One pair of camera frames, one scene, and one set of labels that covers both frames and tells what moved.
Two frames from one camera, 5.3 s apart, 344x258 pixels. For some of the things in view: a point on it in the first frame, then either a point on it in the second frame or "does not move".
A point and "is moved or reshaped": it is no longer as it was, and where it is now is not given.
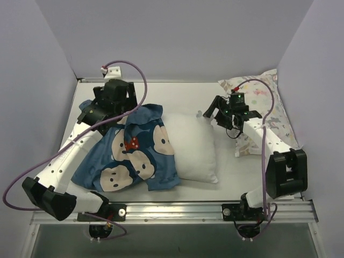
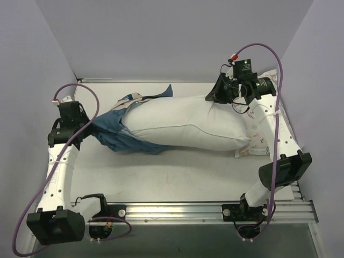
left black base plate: [113, 212] does not move
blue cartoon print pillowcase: [139, 149] is moved or reshaped
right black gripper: [222, 114] -> [219, 87]
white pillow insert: [193, 151] -> [195, 123]
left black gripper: [130, 95] -> [82, 121]
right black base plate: [236, 212] does not move
